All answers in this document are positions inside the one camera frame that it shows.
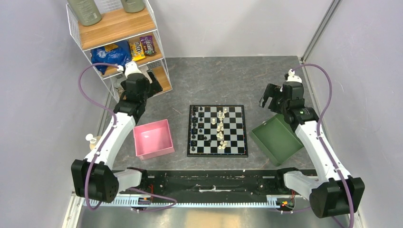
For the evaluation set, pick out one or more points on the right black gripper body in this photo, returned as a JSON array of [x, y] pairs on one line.
[[276, 104]]

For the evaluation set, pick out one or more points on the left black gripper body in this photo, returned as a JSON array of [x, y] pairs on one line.
[[153, 88]]

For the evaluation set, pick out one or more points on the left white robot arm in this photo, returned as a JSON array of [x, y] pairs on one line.
[[93, 176]]

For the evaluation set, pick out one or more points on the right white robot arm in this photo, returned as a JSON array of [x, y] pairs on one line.
[[336, 192]]

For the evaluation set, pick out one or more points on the green plastic bin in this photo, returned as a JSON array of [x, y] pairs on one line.
[[275, 138]]

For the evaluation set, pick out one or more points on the yellow candy bag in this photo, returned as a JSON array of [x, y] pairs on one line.
[[137, 51]]

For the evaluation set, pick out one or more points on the brown candy bag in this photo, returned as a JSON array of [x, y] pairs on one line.
[[148, 45]]

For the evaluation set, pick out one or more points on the blue snack bag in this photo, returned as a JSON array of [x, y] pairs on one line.
[[116, 53]]

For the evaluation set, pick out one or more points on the pink plastic bin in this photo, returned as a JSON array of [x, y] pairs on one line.
[[153, 140]]

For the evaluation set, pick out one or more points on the black and white chessboard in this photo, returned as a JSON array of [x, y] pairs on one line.
[[227, 138]]

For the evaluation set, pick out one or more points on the soap pump dispenser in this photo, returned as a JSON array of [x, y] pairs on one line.
[[93, 140]]

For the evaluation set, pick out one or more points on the grey-green bottle right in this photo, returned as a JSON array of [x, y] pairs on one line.
[[133, 6]]

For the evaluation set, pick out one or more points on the grey-green bottle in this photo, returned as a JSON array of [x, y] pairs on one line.
[[86, 11], [133, 6]]

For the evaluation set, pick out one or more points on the grey-green bottle left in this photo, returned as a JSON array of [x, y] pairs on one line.
[[86, 11]]

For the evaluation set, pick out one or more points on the white wire wooden shelf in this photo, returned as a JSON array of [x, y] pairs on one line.
[[117, 25]]

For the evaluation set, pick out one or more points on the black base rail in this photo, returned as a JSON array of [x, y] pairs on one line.
[[214, 189]]

